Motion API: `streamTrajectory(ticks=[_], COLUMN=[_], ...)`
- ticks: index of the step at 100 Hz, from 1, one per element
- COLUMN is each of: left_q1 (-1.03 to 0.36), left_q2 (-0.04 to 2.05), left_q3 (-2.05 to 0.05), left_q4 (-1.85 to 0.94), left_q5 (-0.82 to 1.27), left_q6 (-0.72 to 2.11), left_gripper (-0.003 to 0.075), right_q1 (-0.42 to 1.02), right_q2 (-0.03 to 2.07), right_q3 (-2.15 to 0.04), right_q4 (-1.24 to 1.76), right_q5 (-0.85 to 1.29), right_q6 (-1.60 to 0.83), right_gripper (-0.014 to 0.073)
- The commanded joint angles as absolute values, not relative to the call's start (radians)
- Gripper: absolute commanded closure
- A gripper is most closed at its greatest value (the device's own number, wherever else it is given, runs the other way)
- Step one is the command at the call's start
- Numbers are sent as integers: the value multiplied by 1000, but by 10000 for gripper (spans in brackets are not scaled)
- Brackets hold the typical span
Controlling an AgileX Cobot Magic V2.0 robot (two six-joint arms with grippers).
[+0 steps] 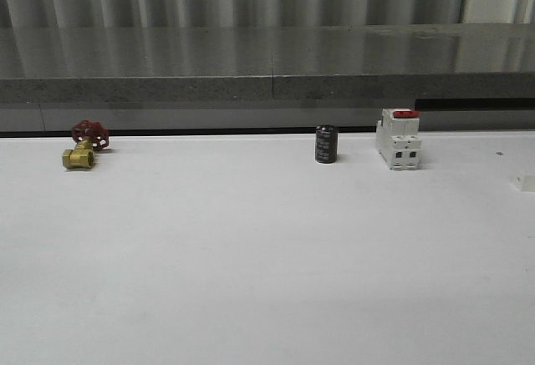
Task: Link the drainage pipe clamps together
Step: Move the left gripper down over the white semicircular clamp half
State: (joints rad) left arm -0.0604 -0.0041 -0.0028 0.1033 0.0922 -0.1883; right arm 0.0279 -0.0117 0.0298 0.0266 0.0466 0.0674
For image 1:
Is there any brass valve red handwheel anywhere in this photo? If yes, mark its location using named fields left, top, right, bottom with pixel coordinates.
left=62, top=119, right=110, bottom=170

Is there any black cylindrical capacitor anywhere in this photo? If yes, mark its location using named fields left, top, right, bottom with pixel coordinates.
left=314, top=124, right=338, bottom=164

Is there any grey stone countertop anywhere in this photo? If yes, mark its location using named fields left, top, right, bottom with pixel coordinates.
left=1, top=24, right=534, bottom=109

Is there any white circuit breaker red switch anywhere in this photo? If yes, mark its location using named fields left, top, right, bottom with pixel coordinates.
left=375, top=109, right=421, bottom=170

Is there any white half pipe clamp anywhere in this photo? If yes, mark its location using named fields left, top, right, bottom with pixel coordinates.
left=512, top=173, right=535, bottom=192

